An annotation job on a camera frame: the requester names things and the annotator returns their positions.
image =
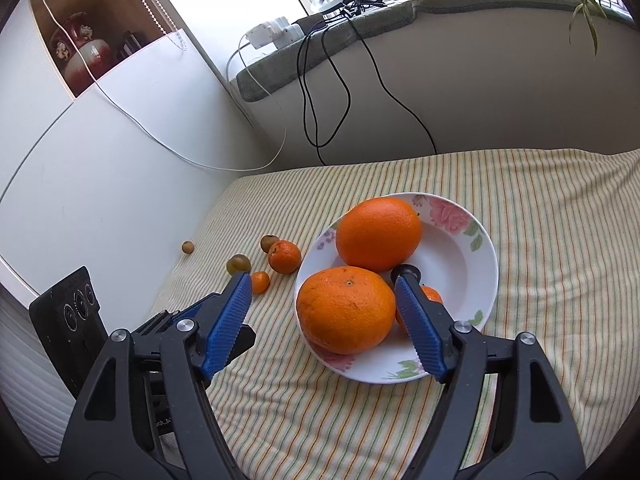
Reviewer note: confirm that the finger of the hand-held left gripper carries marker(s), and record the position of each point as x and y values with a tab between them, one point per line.
245	340
160	319

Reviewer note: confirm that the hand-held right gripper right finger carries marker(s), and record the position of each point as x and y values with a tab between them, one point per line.
422	330

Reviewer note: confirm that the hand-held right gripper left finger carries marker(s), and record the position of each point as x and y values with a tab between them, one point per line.
227	325

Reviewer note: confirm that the small mandarin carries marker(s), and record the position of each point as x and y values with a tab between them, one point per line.
284	256
432	295

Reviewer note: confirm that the tiny orange kumquat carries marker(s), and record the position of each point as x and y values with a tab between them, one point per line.
259	281

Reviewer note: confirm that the green-brown small fruit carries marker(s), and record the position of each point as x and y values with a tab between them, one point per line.
238	263

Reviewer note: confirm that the white floral plate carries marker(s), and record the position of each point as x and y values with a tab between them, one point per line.
450	260

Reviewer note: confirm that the brown small fruit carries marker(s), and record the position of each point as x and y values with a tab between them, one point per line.
270	243
187	247

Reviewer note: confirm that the large orange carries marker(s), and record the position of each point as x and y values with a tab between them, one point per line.
345	310
378	234

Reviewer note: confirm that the striped tablecloth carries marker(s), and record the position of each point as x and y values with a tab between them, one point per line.
550	310

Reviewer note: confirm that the white cabinet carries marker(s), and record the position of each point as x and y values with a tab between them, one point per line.
100	185

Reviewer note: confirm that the red and white vase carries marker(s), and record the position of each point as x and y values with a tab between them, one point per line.
82	55

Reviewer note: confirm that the dark books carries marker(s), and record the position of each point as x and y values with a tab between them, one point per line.
131	45

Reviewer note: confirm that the white power adapter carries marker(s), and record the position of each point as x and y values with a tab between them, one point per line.
262	34
292	34

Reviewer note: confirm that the black power adapter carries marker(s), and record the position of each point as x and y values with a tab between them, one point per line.
310	22

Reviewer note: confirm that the stone windowsill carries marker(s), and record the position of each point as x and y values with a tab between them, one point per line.
500	2

